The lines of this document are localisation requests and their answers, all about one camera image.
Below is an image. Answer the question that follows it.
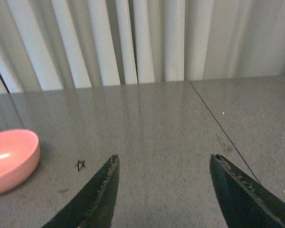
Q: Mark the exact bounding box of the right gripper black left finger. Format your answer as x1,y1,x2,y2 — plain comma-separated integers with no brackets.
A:
43,154,120,228

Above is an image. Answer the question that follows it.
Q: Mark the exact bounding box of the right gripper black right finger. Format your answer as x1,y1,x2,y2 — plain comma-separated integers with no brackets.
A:
209,154,285,228

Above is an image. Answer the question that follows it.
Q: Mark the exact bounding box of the pink bowl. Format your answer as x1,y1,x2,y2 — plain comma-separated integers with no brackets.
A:
0,129,40,195

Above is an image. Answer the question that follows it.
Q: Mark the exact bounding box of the white pleated curtain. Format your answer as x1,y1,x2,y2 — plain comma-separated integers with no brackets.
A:
0,0,285,94

